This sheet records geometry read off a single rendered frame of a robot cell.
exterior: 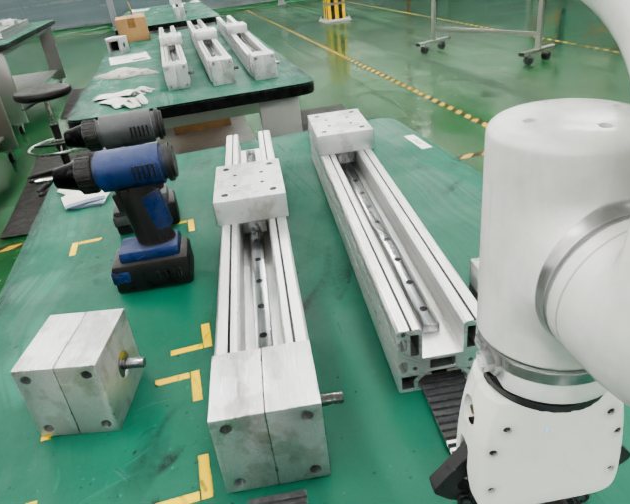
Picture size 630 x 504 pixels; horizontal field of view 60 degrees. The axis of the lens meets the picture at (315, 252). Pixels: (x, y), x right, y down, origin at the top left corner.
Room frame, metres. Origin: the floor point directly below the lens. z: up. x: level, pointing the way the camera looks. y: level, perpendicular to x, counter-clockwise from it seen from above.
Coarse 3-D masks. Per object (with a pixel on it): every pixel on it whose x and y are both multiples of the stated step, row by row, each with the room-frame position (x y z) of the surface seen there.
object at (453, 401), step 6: (444, 396) 0.42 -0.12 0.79; (450, 396) 0.42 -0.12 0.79; (456, 396) 0.42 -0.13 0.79; (462, 396) 0.42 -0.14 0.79; (432, 402) 0.42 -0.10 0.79; (438, 402) 0.42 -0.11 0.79; (444, 402) 0.42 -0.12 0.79; (450, 402) 0.42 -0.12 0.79; (456, 402) 0.41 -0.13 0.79; (432, 408) 0.41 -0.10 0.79; (438, 408) 0.41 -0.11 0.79; (444, 408) 0.41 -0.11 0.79; (450, 408) 0.41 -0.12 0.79
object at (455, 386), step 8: (432, 384) 0.44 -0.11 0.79; (440, 384) 0.44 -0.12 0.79; (448, 384) 0.44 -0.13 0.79; (456, 384) 0.44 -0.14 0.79; (464, 384) 0.44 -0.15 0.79; (424, 392) 0.44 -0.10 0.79; (432, 392) 0.43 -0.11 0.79; (440, 392) 0.43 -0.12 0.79; (448, 392) 0.43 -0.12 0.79; (456, 392) 0.43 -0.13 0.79
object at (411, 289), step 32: (320, 160) 1.06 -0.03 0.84; (352, 192) 0.82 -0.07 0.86; (384, 192) 0.81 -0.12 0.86; (352, 224) 0.71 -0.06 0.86; (384, 224) 0.75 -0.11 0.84; (416, 224) 0.68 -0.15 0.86; (352, 256) 0.71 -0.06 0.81; (384, 256) 0.61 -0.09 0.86; (416, 256) 0.63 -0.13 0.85; (384, 288) 0.53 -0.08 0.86; (416, 288) 0.56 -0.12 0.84; (448, 288) 0.51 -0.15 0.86; (384, 320) 0.50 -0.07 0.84; (416, 320) 0.47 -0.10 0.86; (448, 320) 0.50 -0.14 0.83; (384, 352) 0.51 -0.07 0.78; (416, 352) 0.45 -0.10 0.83; (448, 352) 0.45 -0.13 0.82; (416, 384) 0.45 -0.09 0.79
